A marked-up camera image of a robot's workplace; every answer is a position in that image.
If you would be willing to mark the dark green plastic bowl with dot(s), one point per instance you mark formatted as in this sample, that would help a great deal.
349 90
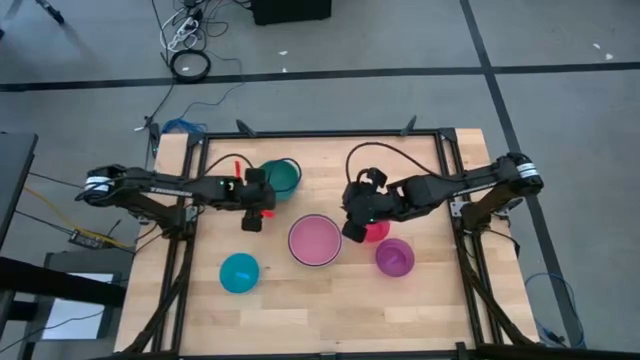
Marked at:
283 178

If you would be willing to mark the small black circuit board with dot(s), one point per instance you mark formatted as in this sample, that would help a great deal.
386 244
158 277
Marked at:
85 238

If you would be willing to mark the large pink plastic bowl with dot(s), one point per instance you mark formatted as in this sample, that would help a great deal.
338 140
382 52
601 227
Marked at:
315 241

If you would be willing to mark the black aluminium table frame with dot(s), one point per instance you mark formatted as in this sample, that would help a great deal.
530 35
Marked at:
320 134

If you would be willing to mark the small red plastic bowl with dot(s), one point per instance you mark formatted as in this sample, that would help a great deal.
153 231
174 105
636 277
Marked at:
378 231

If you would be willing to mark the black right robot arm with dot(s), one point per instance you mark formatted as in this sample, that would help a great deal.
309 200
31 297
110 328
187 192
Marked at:
475 182

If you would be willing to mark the white power strip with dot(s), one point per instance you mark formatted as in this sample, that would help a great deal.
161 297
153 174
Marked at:
183 26

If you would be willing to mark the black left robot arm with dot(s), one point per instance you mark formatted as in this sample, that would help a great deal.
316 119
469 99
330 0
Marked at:
165 186

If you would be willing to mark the black bench with white panel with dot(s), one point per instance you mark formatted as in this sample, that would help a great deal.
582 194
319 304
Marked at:
60 287

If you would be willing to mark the turquoise plastic bowl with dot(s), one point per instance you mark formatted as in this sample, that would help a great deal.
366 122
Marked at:
239 273

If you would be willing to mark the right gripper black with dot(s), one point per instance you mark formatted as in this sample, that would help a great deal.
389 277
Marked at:
372 202

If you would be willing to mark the black tripod leg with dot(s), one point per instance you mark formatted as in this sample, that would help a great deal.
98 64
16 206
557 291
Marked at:
50 11

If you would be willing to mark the black side desk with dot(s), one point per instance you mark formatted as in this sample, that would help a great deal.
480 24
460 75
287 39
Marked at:
15 170

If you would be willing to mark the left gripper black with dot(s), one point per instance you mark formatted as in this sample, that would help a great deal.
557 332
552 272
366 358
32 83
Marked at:
257 197

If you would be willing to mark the purple plastic bowl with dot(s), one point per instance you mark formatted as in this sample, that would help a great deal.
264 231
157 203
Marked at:
395 258

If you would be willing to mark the black box on floor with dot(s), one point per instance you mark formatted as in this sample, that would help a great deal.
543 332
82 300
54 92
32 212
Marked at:
291 11

